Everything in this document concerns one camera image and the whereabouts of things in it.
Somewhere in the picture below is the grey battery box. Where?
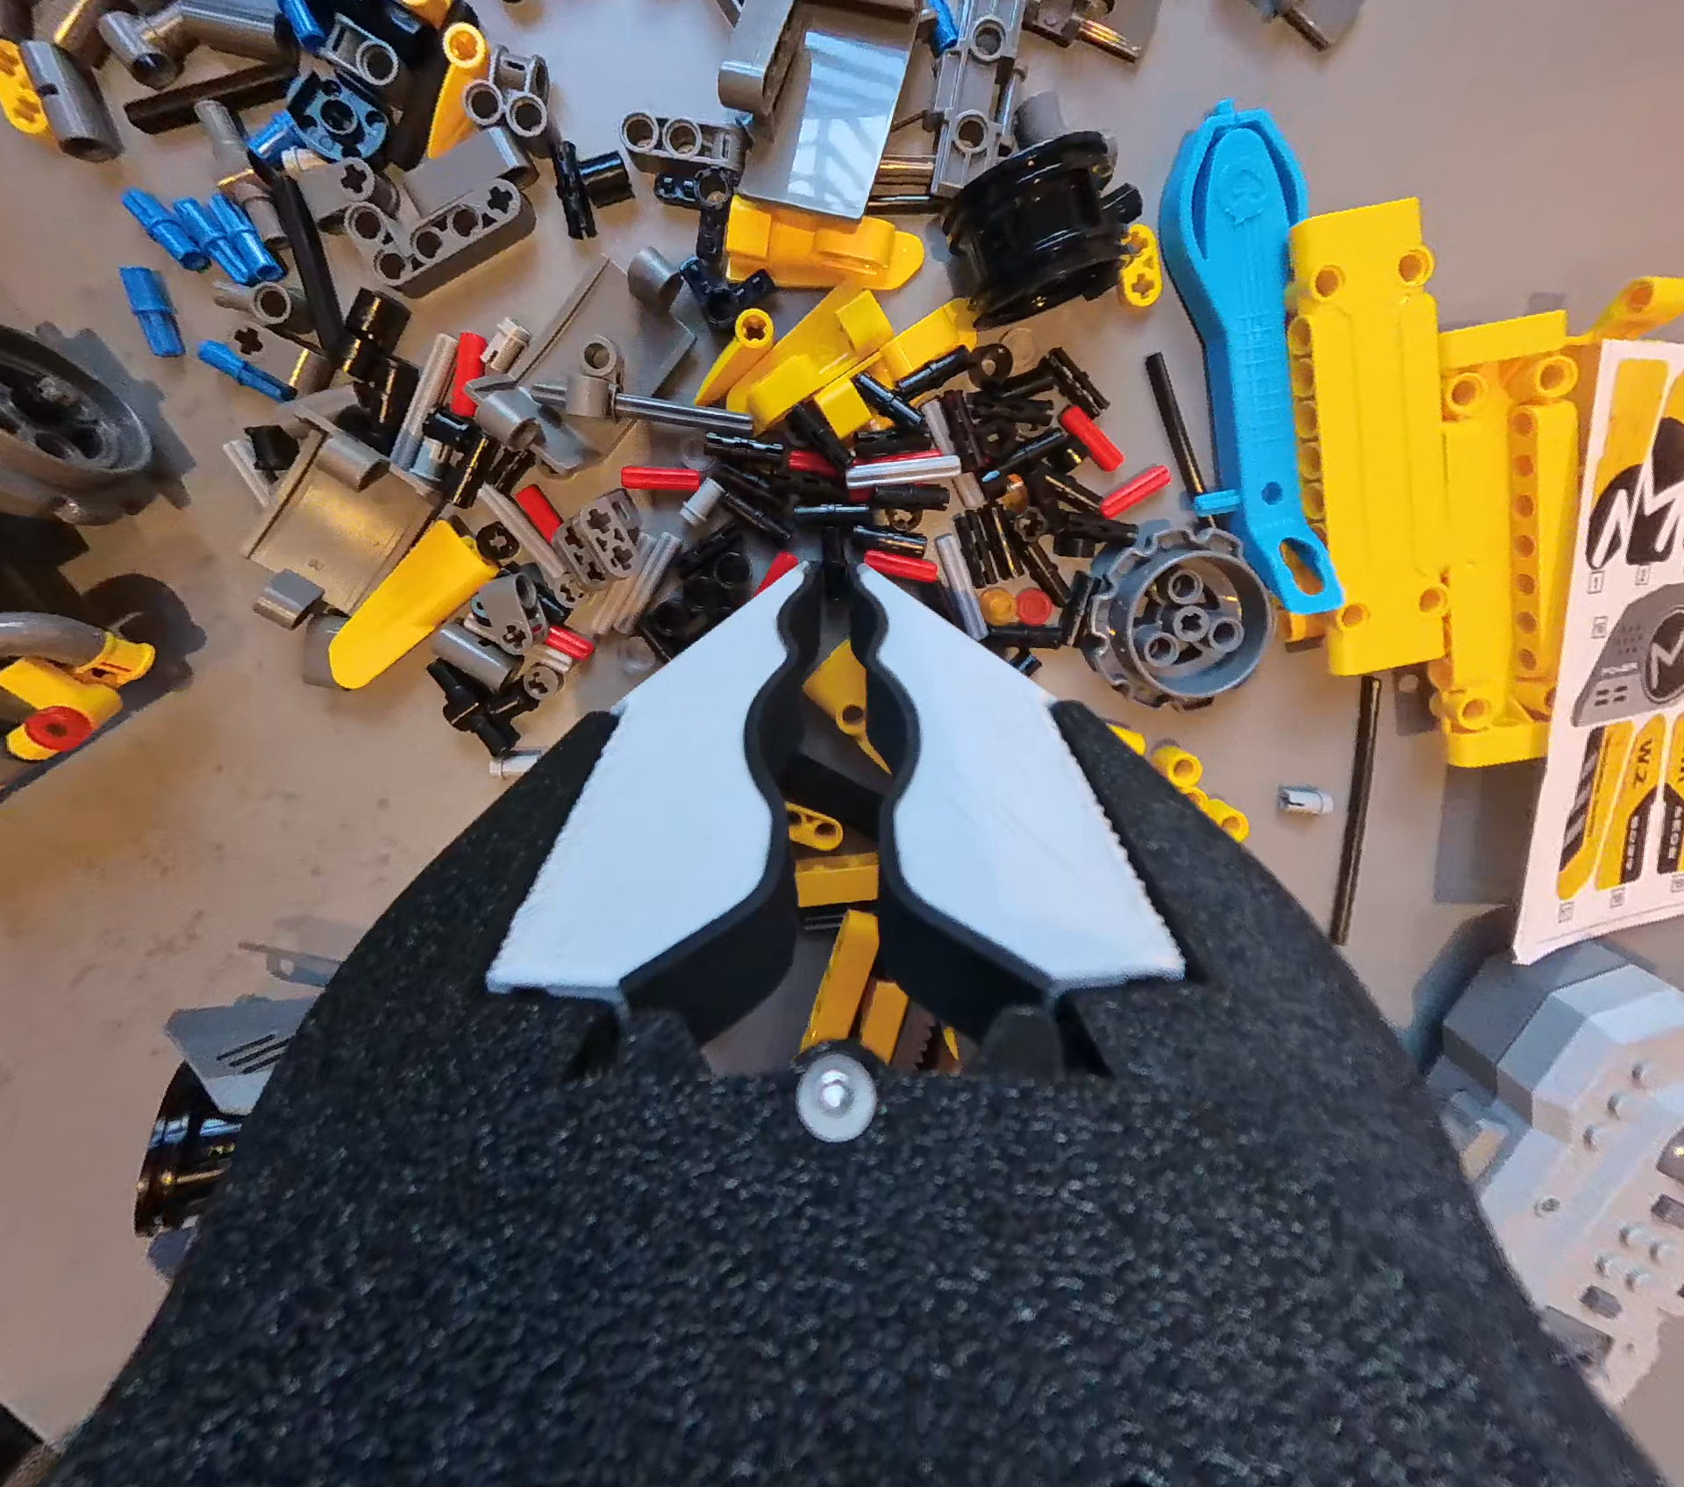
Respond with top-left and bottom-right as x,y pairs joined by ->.
1418,938 -> 1684,1391

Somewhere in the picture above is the blue brick separator tool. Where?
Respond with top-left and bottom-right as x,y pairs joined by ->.
1157,100 -> 1348,620

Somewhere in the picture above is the black wheel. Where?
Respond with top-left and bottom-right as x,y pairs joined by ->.
940,129 -> 1146,333

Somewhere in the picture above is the yellow sticker sheet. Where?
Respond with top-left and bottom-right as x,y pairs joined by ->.
1512,337 -> 1684,967

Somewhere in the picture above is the pile of yellow beams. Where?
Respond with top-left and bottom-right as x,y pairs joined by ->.
697,198 -> 1684,1075

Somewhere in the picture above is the pile of small black pieces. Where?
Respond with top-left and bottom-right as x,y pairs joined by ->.
0,0 -> 1371,769

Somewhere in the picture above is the yellow grey wheel assembly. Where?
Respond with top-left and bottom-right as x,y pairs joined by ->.
131,945 -> 319,1247

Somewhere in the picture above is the yellow toy brick car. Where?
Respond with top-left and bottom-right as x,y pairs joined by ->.
0,322 -> 201,809

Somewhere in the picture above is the grey wheel hub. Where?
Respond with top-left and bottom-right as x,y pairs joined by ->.
1086,519 -> 1277,715

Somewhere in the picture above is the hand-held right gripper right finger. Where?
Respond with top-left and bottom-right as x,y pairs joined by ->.
847,564 -> 1189,998

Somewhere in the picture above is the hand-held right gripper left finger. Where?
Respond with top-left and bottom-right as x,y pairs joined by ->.
486,564 -> 827,1002

